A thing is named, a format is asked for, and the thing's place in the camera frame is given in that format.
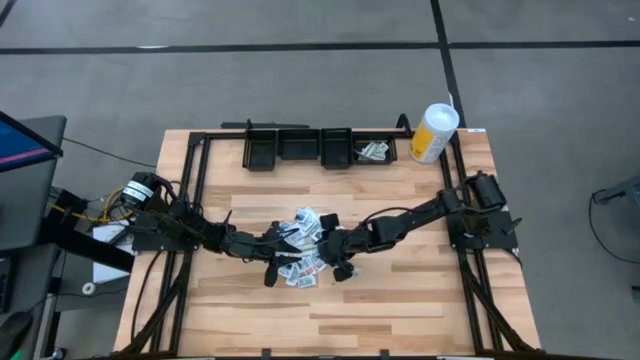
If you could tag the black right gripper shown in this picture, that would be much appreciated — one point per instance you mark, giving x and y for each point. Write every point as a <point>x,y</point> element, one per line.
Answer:
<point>345,245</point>

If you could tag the white paper sheet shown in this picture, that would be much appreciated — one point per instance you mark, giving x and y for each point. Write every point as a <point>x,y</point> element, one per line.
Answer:
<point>107,272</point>

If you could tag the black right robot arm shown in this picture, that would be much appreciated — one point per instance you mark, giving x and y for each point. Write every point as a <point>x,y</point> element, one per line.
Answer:
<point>415,220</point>

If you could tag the monitor with blue screen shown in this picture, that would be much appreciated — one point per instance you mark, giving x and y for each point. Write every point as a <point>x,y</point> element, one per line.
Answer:
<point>20,145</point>

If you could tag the black stand beam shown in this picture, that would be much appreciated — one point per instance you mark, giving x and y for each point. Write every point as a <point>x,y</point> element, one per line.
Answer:
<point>90,247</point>

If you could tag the white tape roll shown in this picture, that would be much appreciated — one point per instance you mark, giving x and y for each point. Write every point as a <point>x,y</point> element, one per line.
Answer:
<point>84,288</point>

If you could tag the small black edge bracket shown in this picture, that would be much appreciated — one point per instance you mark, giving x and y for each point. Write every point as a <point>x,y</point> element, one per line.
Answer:
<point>266,354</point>
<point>385,354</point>

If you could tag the white yellow wipes canister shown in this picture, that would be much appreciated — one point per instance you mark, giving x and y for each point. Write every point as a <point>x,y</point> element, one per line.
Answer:
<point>434,132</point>

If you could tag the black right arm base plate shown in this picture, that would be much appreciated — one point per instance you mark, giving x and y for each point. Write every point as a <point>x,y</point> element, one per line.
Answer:
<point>500,235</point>

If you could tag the grey chair base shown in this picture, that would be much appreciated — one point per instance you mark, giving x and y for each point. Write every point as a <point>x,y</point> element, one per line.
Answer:
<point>625,190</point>

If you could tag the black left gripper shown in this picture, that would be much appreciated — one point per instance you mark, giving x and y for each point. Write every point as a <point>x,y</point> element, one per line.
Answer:
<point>255,245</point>

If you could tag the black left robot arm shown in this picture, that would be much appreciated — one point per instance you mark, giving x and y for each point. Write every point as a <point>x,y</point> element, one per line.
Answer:
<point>190,227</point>

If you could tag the white packet with orange label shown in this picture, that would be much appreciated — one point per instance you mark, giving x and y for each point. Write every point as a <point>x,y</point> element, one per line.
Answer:
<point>314,265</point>

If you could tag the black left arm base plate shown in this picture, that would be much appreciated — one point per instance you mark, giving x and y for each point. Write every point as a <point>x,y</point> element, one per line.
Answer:
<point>150,242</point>

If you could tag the black mesh basket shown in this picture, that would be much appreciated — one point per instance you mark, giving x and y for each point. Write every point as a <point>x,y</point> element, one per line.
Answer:
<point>260,150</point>
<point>375,136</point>
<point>298,145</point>
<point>336,148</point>

